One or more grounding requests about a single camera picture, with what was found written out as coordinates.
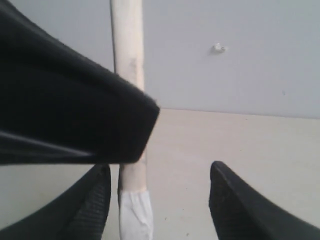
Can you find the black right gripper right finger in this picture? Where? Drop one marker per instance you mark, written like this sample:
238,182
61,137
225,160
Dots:
239,212

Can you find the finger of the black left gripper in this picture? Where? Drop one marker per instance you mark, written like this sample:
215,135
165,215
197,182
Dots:
59,107

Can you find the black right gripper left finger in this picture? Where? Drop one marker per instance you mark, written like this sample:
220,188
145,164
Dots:
80,213

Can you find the white wooden paint brush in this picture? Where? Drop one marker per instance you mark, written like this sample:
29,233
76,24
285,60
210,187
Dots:
135,209

